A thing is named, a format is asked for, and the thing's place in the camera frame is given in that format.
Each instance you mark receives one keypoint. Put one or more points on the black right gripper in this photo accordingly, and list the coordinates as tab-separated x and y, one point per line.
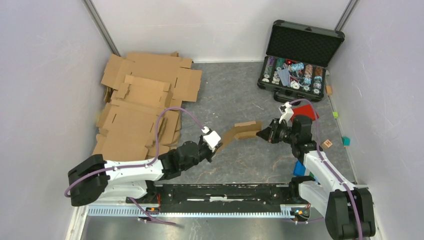
269	133

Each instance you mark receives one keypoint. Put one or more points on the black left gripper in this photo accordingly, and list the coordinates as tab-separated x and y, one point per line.
211	153

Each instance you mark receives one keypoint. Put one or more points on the brown cardboard box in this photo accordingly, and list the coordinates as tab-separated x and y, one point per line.
240	131

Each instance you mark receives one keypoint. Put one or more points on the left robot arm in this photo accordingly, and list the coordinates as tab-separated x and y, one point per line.
96	178

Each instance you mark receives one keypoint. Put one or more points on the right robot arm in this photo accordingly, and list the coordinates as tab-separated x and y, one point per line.
347	209

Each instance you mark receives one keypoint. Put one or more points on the red flat box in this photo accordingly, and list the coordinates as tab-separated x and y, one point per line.
305	110

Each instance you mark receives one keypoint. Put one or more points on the blue block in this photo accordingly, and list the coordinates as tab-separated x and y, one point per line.
299	169

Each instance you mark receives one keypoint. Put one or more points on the wooden letter cube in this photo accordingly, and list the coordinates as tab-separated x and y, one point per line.
327	144

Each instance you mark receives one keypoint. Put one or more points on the green cube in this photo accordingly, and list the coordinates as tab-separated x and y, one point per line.
335	114

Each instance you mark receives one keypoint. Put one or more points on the black poker chip case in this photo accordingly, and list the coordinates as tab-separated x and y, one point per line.
295	61

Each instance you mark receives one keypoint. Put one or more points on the small orange wooden block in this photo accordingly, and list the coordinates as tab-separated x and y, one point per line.
329	90

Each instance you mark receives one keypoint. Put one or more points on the teal cube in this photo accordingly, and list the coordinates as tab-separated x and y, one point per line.
346	141

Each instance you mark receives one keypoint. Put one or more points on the stack of flat cardboard boxes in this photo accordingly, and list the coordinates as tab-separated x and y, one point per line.
144	92

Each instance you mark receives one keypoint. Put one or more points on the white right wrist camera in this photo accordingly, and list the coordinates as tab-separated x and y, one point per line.
286	112

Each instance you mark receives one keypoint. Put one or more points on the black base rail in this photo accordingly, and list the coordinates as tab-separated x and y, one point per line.
230	198

